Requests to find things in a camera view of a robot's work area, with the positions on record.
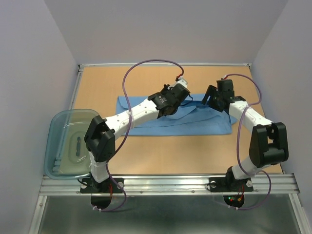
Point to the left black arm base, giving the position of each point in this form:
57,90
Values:
89,186

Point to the light blue long sleeve shirt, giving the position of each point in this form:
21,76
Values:
192,118

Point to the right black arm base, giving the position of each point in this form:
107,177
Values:
218,184

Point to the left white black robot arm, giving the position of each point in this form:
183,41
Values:
102,133

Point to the clear blue plastic bin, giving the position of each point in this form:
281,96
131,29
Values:
66,155

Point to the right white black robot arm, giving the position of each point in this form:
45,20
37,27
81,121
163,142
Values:
268,144

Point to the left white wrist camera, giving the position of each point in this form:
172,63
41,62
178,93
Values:
180,80

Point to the aluminium front rail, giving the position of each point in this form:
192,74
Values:
136,185

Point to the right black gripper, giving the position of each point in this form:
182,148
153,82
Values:
211,90

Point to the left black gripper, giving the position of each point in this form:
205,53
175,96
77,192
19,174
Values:
167,88

